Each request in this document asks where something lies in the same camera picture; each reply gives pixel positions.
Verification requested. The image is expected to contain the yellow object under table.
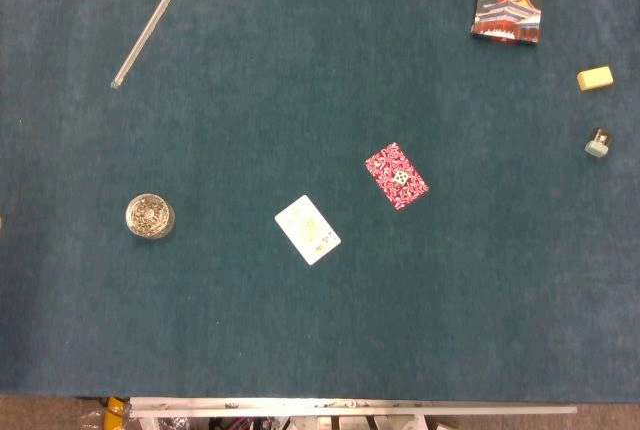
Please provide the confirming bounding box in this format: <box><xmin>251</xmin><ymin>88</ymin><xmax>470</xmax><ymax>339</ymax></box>
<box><xmin>102</xmin><ymin>396</ymin><xmax>130</xmax><ymax>430</ymax></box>

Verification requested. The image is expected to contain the white metal frame rail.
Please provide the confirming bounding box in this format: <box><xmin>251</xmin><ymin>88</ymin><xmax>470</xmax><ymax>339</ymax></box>
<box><xmin>128</xmin><ymin>396</ymin><xmax>579</xmax><ymax>420</ymax></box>

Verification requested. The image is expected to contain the red patterned playing card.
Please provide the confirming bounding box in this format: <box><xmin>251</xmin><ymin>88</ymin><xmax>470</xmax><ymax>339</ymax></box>
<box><xmin>363</xmin><ymin>141</ymin><xmax>430</xmax><ymax>212</ymax></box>

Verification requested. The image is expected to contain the yellow mahjong tile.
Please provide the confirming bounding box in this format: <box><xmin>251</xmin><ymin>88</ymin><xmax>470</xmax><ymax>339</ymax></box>
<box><xmin>576</xmin><ymin>65</ymin><xmax>615</xmax><ymax>93</ymax></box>

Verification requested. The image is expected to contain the clear glass rod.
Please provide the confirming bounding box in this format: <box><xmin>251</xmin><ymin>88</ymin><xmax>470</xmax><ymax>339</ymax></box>
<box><xmin>109</xmin><ymin>0</ymin><xmax>183</xmax><ymax>91</ymax></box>

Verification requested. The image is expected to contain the round glass cup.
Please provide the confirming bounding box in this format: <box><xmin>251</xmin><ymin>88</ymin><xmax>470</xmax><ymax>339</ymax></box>
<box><xmin>124</xmin><ymin>192</ymin><xmax>177</xmax><ymax>240</ymax></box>

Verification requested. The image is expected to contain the white face-up playing card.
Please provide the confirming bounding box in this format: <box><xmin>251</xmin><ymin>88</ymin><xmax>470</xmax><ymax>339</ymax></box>
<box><xmin>273</xmin><ymin>194</ymin><xmax>343</xmax><ymax>267</ymax></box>

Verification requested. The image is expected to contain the teal felt table mat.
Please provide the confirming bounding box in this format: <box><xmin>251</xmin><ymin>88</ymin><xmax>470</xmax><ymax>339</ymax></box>
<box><xmin>0</xmin><ymin>0</ymin><xmax>640</xmax><ymax>398</ymax></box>

